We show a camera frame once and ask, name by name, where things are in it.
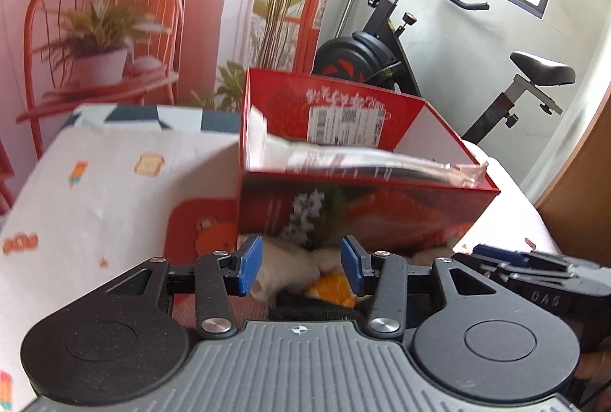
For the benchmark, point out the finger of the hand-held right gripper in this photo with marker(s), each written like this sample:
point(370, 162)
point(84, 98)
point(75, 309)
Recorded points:
point(496, 250)
point(477, 263)

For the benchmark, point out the white printed bed sheet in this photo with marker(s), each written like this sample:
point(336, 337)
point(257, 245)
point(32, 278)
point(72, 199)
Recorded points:
point(95, 183)

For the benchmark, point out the wooden board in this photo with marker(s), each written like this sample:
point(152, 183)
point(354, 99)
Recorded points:
point(587, 192)

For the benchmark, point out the beige knitted cloth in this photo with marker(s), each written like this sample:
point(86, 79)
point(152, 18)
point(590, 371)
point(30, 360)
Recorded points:
point(291, 269)

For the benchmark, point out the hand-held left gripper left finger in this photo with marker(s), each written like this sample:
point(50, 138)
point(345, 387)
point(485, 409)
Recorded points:
point(250, 266)

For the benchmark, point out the black exercise bike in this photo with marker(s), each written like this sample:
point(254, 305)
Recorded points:
point(377, 49)

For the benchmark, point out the yellow orange soft item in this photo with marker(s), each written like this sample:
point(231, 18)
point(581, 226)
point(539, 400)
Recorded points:
point(332, 289)

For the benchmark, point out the person's right hand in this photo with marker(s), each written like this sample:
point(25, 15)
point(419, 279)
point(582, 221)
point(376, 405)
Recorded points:
point(594, 366)

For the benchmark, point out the red strawberry print box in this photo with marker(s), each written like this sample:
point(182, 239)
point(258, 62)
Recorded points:
point(363, 206)

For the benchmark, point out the clear plastic bag dark contents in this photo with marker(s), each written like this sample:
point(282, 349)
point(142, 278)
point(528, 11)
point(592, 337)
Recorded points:
point(382, 168)

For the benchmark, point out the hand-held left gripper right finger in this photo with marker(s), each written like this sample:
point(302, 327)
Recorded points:
point(351, 268)

